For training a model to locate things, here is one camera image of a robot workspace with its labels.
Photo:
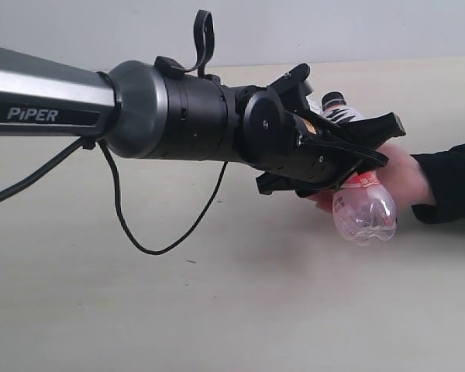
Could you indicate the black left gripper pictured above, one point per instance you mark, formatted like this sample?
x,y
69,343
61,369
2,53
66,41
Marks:
x,y
328,151

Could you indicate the pink peach drink bottle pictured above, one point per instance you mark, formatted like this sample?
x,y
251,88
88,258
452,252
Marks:
x,y
362,208

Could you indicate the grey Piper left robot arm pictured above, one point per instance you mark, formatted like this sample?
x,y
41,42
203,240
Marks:
x,y
149,111

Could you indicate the person's open hand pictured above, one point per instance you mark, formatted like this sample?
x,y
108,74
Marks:
x,y
404,179

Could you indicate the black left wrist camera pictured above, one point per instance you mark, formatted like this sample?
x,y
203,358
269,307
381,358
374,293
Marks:
x,y
293,88

